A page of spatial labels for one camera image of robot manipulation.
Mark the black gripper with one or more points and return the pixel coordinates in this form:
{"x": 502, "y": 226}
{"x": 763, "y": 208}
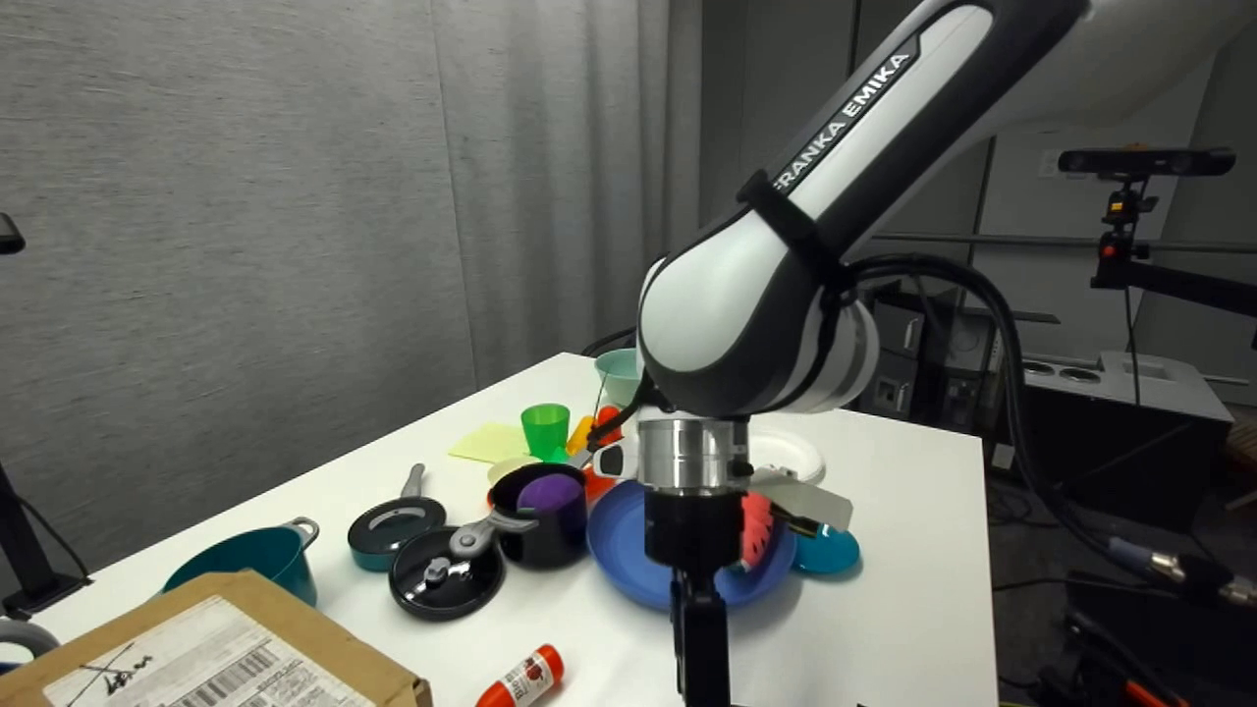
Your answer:
{"x": 695, "y": 535}

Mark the plush watermelon slice toy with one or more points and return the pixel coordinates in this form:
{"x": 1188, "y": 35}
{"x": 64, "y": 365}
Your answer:
{"x": 760, "y": 514}

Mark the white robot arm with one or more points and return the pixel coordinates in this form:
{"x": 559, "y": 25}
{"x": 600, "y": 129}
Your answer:
{"x": 763, "y": 309}

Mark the large blue plate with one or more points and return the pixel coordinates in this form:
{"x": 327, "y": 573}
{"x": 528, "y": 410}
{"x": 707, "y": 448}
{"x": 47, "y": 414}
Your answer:
{"x": 614, "y": 535}

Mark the small white plate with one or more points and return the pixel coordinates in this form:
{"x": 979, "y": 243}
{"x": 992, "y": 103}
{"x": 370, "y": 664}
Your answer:
{"x": 784, "y": 454}

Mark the small teal plate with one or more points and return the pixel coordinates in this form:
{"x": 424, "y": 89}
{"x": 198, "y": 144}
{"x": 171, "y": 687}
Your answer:
{"x": 828, "y": 550}

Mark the orange toy bottle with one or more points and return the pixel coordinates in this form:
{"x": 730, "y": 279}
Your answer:
{"x": 606, "y": 427}

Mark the black pot purple inside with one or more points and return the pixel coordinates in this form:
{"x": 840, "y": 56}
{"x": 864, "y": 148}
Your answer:
{"x": 540, "y": 512}

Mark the green plastic cup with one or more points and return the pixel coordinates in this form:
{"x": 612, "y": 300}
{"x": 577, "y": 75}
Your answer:
{"x": 548, "y": 428}

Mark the yellow translucent cup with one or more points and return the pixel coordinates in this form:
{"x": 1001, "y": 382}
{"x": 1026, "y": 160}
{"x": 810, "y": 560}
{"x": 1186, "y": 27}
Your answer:
{"x": 492, "y": 444}

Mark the red sauce bottle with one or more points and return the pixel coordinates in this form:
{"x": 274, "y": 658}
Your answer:
{"x": 528, "y": 681}

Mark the black pot lid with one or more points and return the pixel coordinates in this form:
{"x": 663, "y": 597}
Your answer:
{"x": 429, "y": 582}

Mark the small dark frying pan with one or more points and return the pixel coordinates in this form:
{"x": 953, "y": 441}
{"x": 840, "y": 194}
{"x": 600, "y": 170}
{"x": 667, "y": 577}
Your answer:
{"x": 391, "y": 525}

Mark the teal saucepan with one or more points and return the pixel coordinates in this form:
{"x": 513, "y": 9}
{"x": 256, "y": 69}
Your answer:
{"x": 271, "y": 550}

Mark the cardboard box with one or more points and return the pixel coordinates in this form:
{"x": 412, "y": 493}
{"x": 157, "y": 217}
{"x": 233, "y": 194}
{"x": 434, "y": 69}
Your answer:
{"x": 219, "y": 640}

